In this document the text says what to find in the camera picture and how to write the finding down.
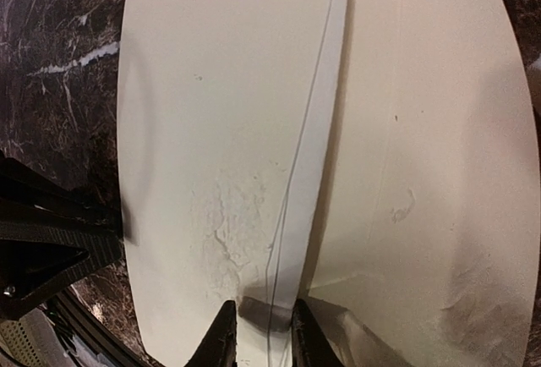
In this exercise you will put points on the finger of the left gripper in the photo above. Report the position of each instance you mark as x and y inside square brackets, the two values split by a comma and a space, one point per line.
[39, 261]
[21, 184]

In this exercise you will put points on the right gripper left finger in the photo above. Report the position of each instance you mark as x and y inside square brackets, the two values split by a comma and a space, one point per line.
[218, 347]

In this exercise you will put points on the cream paper envelope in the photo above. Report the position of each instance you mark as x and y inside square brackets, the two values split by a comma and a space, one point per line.
[425, 241]

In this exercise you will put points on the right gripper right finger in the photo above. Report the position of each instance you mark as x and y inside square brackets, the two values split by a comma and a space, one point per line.
[310, 348]

